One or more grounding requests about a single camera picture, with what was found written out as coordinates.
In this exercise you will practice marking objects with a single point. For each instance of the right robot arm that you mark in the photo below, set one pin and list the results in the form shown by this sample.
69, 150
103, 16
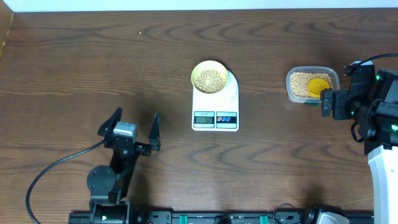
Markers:
371, 102

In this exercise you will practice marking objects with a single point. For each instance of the clear plastic container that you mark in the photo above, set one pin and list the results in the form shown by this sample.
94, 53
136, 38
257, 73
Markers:
310, 69

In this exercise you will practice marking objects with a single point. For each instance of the white digital kitchen scale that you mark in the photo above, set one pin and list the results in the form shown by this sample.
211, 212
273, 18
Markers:
218, 111

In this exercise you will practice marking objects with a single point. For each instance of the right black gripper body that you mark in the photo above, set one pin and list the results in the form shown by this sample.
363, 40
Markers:
344, 106

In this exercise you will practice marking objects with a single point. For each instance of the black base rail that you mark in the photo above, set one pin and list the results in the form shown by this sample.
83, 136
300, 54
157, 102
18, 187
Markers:
217, 217

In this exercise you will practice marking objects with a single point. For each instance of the soybeans in container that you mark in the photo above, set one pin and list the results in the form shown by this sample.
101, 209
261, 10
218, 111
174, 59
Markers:
299, 81

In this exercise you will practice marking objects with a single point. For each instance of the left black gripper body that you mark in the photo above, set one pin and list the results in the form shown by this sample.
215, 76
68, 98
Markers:
140, 149

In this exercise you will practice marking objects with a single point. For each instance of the yellow measuring scoop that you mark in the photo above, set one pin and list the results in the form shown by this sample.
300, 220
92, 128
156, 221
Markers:
316, 86

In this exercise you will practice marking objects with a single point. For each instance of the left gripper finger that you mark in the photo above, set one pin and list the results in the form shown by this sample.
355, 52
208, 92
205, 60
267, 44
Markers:
154, 136
108, 126

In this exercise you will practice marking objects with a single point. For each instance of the soybeans in bowl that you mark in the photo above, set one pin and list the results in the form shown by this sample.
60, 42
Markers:
210, 81

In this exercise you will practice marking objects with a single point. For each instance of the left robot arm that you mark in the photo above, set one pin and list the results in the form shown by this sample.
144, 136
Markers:
109, 185

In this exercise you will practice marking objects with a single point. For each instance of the pale yellow plastic bowl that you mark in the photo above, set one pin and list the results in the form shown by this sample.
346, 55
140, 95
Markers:
209, 65

